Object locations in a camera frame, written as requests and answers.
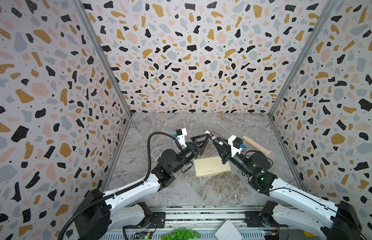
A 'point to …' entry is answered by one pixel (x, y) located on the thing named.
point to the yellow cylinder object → (308, 234)
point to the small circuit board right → (269, 234)
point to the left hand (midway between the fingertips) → (210, 137)
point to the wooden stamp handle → (268, 154)
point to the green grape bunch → (181, 233)
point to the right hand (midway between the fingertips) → (215, 138)
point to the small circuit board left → (143, 235)
